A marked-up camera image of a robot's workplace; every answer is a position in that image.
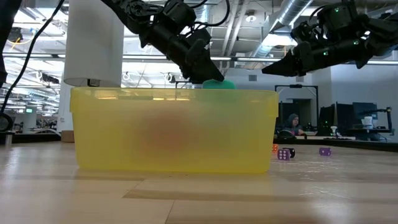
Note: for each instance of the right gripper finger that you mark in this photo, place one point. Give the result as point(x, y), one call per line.
point(284, 67)

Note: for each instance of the small black die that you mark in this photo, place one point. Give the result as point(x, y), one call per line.
point(292, 152)

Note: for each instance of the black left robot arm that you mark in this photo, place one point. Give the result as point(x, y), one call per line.
point(161, 34)

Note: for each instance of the yellow translucent plastic bin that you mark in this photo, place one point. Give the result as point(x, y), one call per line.
point(124, 140)

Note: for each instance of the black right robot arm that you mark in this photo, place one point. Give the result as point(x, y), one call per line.
point(357, 46)

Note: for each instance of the black rig frame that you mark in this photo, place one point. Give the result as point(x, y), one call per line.
point(295, 86)
point(180, 82)

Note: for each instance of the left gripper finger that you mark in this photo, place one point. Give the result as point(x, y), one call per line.
point(208, 73)
point(188, 74)

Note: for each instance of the round ceiling light fixture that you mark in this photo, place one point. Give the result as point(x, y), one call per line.
point(250, 17)

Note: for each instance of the small orange die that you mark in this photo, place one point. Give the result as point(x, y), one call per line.
point(275, 148)

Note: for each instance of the large teal foam die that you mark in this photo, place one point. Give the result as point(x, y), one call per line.
point(219, 84)

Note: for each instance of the black computer monitor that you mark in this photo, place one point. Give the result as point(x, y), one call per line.
point(342, 115)
point(365, 110)

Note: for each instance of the large red foam die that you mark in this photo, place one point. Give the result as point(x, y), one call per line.
point(174, 133)

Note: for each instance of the grey metal post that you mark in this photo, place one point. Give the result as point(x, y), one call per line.
point(9, 138)

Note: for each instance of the person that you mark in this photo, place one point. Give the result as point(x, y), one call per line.
point(293, 127)

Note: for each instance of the black ceiling camera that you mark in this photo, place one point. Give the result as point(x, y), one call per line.
point(14, 34)

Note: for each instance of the white plastic cup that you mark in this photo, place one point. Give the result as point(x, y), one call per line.
point(93, 43)

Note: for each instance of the silver ceiling duct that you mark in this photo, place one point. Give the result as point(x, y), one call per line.
point(292, 12)

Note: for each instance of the small purple die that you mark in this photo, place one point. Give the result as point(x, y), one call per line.
point(325, 151)
point(283, 155)

